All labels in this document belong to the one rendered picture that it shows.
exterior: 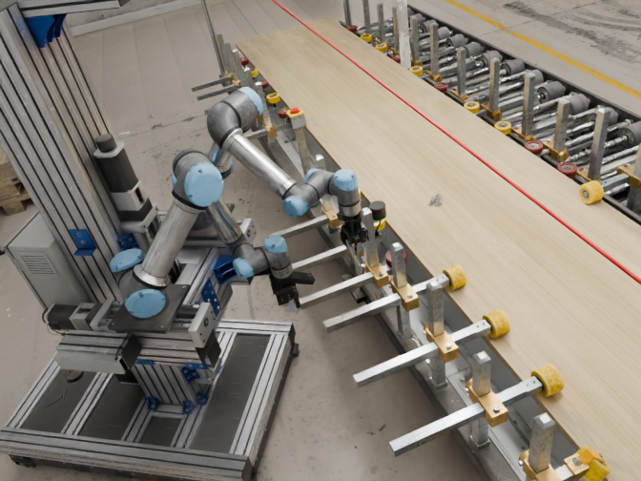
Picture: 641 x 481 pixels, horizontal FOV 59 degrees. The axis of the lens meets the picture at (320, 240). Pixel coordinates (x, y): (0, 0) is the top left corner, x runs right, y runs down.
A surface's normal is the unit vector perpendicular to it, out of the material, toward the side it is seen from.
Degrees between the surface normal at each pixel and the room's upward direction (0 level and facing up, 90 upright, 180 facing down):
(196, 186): 84
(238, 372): 0
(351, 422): 0
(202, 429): 0
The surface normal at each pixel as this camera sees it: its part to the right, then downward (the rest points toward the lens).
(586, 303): -0.16, -0.76
